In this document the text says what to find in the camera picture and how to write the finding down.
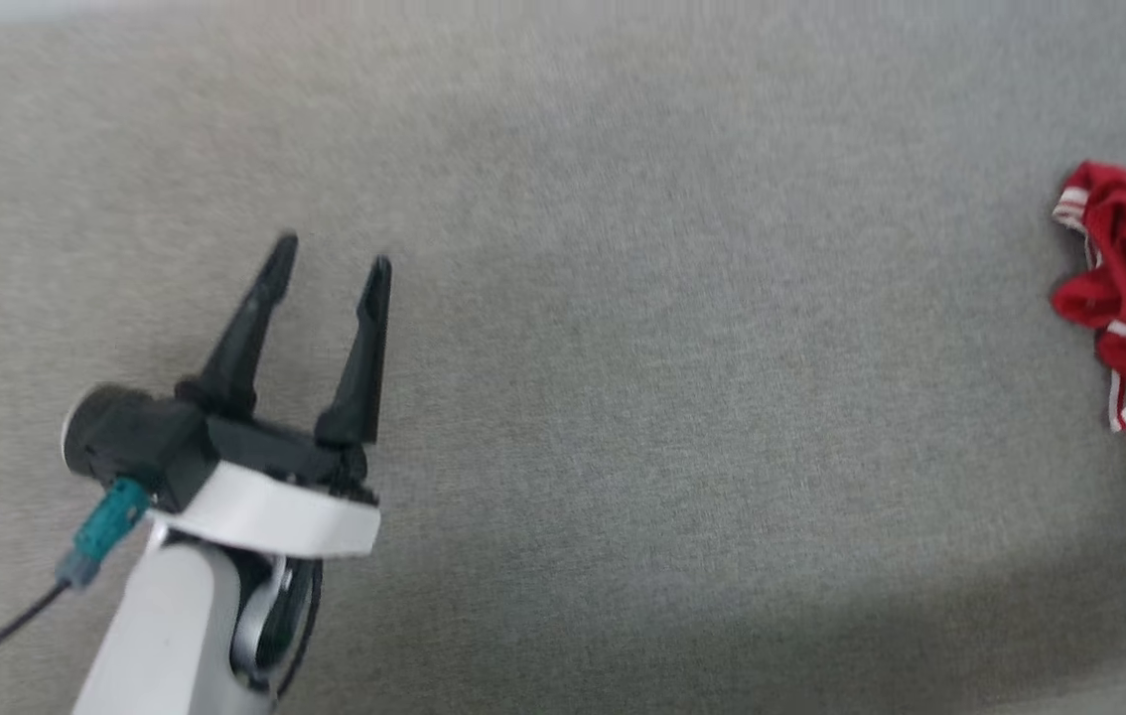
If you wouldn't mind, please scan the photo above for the left camera cable teal plug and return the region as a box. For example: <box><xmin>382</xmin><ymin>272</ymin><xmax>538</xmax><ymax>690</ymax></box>
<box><xmin>0</xmin><ymin>478</ymin><xmax>153</xmax><ymax>678</ymax></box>

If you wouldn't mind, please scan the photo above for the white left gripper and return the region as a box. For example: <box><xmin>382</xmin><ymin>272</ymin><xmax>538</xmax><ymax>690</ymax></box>
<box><xmin>150</xmin><ymin>232</ymin><xmax>393</xmax><ymax>558</ymax></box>

